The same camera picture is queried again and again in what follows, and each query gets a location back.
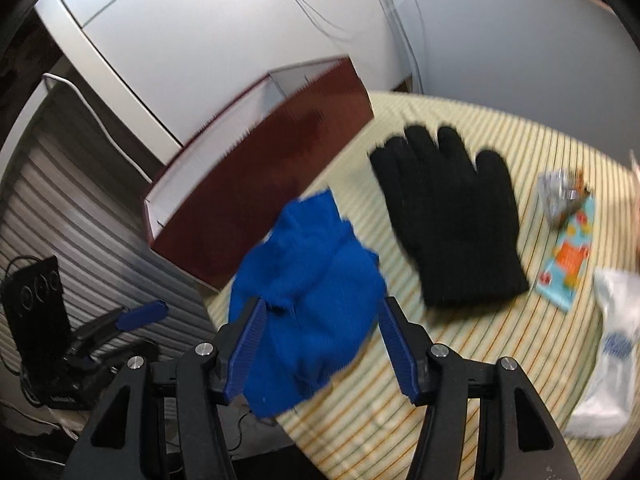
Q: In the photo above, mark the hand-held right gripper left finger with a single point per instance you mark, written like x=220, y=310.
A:
x=245, y=355

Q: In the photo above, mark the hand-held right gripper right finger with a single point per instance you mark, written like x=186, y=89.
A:
x=397, y=350

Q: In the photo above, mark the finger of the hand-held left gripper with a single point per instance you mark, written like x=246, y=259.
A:
x=110, y=352
x=142, y=314

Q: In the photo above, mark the blue cloth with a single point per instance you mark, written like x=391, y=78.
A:
x=310, y=280

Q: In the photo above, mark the dark red box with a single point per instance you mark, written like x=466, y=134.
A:
x=260, y=170

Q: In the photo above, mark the teal fruit-print cream tube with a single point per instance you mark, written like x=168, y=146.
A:
x=567, y=260

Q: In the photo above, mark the grey ribbed panel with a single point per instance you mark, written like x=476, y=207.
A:
x=75, y=210

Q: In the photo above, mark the black knit glove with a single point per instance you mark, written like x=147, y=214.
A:
x=445, y=210

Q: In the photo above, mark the white plastic packet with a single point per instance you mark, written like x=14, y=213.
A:
x=610, y=350

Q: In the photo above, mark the crumpled silver foil wrapper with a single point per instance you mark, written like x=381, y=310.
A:
x=555, y=195

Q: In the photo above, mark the white cabinet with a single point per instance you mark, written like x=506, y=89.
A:
x=200, y=35

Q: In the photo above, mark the grey board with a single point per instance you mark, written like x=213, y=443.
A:
x=525, y=60

